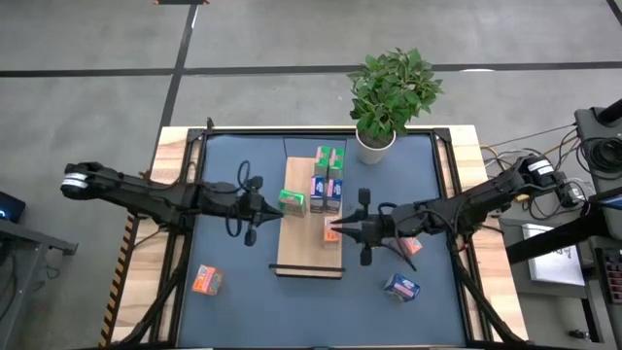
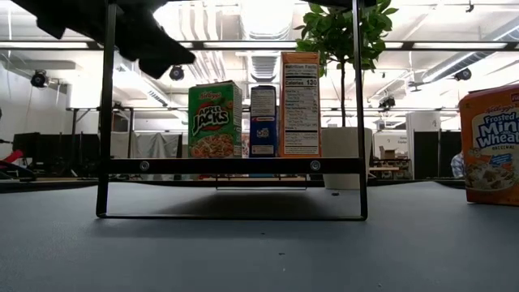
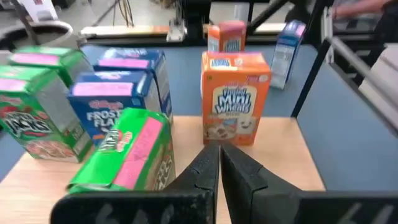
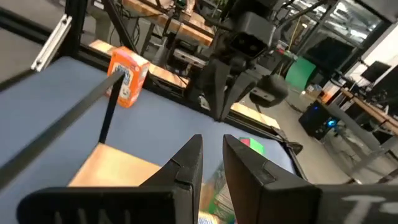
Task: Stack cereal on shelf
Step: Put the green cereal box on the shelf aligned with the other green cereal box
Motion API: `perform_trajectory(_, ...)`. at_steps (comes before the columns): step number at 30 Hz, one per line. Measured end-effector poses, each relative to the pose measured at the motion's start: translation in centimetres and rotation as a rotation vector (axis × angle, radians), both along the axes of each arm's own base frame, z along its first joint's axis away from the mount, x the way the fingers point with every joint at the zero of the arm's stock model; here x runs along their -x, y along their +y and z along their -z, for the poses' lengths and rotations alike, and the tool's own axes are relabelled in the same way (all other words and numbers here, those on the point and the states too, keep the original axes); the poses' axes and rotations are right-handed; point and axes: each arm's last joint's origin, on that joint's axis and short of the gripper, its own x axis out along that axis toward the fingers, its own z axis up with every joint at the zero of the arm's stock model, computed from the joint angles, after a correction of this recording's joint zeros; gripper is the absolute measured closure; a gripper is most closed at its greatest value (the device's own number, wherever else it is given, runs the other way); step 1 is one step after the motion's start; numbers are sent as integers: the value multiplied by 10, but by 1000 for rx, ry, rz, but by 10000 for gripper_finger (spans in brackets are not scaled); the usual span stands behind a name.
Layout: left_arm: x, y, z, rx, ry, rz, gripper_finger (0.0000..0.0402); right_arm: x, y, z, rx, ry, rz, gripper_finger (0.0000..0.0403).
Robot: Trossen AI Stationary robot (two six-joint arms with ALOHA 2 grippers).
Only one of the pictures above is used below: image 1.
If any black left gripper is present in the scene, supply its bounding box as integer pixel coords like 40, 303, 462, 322
236, 174, 286, 248

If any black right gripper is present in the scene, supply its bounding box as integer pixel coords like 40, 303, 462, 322
329, 187, 397, 267

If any orange Frosted Mini-Wheats cereal box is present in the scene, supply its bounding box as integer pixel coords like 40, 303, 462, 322
323, 216, 343, 250
396, 236, 425, 258
191, 263, 225, 298

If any green Apple Jacks cereal box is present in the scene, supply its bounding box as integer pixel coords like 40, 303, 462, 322
328, 147, 347, 181
277, 189, 308, 218
313, 145, 332, 179

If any blue Frosted Flakes cereal box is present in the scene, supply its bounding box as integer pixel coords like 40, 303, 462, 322
324, 177, 344, 215
382, 272, 423, 303
309, 175, 327, 215

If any black metal wood-top shelf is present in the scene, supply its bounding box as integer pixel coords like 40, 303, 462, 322
268, 135, 349, 281

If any white plant pot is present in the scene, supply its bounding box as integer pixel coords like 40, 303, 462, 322
355, 126, 397, 166

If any blue table mat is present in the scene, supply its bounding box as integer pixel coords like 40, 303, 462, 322
177, 133, 467, 348

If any green leafy potted tree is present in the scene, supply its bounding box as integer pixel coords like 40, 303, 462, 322
346, 47, 444, 142

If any yellow black hazard tape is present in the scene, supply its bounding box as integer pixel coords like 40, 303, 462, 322
98, 215, 137, 348

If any white paper sheet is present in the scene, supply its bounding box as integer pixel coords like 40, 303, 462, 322
521, 222, 587, 288

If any black diagonal beam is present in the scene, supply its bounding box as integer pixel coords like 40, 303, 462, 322
504, 201, 622, 266

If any gray metal stand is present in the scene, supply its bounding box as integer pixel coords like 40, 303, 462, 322
0, 217, 79, 350

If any gray equipment stand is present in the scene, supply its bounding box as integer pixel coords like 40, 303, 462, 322
572, 99, 622, 195

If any dark device blue light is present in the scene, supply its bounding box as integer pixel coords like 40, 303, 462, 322
0, 191, 27, 225

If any dark keypad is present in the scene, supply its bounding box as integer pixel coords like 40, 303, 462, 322
595, 246, 622, 305

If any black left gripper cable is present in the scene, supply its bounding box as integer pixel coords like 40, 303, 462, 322
224, 158, 253, 239

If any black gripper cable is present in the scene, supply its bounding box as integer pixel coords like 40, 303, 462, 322
224, 158, 253, 239
377, 199, 419, 272

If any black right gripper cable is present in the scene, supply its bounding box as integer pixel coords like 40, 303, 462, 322
377, 199, 419, 272

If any black table frame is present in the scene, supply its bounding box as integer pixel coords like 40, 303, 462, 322
116, 116, 529, 350

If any long black cable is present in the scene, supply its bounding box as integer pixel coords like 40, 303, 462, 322
483, 124, 579, 150

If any coiled black cable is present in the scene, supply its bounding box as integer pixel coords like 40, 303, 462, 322
580, 137, 622, 175

